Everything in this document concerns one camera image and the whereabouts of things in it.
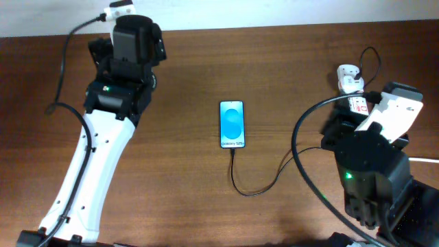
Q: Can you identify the black USB charging cable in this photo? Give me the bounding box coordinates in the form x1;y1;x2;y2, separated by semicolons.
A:
229;46;382;198

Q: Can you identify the blue-screen Samsung smartphone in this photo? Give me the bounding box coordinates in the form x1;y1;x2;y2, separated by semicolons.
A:
219;100;246;149

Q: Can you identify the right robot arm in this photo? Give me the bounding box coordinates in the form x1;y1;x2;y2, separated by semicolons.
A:
321;105;438;246

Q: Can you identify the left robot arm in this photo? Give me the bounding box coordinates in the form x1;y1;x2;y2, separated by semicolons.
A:
16;14;167;246

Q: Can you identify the white USB charger adapter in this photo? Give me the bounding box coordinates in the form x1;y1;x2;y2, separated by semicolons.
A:
338;75;364;94

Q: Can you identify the white power strip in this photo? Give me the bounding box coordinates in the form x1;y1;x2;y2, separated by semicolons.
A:
337;64;369;116

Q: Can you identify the black right camera cable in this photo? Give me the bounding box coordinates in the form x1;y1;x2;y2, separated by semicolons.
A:
290;91;392;247

